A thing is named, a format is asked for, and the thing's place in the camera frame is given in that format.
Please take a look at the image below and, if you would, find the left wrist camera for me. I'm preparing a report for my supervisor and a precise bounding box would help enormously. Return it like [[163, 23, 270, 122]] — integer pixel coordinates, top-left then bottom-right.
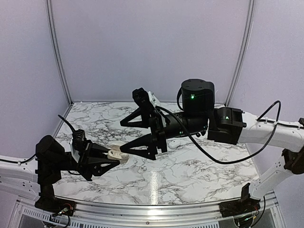
[[69, 129, 86, 162]]

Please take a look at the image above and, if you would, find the white earbud charging case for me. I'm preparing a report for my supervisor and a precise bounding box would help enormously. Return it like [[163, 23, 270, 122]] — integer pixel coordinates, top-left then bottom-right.
[[107, 144, 130, 164]]

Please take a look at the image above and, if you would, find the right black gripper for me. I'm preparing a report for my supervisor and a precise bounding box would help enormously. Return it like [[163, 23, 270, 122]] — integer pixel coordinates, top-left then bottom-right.
[[120, 105, 209, 161]]

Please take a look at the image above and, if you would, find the aluminium corner post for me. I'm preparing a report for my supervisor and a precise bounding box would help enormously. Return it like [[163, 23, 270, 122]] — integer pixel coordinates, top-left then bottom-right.
[[224, 0, 256, 106], [45, 0, 73, 106]]

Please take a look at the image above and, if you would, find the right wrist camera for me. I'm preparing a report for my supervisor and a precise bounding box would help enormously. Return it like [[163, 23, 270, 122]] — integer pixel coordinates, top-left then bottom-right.
[[132, 87, 155, 111]]

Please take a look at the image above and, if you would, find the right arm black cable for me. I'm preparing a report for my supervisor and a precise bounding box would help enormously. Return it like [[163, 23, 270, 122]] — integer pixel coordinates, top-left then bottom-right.
[[154, 100, 282, 164]]

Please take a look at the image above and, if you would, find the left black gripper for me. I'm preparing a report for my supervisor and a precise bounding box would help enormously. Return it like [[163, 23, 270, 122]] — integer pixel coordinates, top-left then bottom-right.
[[55, 140, 121, 182]]

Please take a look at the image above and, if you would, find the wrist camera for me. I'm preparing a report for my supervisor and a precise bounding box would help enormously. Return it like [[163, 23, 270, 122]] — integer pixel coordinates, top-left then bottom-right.
[[69, 129, 86, 162], [132, 87, 155, 111]]

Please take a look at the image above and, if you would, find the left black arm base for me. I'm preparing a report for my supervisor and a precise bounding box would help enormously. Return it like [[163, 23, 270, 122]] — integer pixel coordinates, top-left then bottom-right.
[[34, 185, 76, 217]]

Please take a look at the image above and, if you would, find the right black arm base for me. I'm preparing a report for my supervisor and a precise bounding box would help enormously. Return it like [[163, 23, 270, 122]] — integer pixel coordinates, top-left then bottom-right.
[[219, 183, 260, 218]]

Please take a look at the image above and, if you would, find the front aluminium rail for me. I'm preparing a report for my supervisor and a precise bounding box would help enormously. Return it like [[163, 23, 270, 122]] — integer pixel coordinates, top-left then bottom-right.
[[8, 192, 285, 228]]

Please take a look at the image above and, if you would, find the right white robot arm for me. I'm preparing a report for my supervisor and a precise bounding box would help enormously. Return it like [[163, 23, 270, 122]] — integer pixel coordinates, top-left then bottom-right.
[[120, 79, 304, 213]]

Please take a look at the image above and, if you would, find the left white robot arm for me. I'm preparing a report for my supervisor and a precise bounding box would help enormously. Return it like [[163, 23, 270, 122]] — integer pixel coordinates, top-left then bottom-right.
[[0, 135, 121, 211]]

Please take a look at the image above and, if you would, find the right aluminium corner post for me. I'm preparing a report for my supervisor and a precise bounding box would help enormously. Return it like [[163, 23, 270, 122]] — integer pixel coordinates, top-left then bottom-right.
[[224, 0, 256, 106]]

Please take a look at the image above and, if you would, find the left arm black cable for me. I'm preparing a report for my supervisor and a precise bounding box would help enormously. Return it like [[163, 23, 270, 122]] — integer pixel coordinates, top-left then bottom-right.
[[14, 114, 76, 164]]

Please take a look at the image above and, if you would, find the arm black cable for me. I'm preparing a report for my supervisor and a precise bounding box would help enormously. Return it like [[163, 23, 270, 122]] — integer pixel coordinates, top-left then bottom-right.
[[14, 114, 76, 164], [154, 100, 282, 164]]

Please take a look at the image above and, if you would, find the left aluminium corner post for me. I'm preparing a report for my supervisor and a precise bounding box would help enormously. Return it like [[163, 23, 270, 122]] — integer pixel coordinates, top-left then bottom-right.
[[45, 0, 73, 106]]

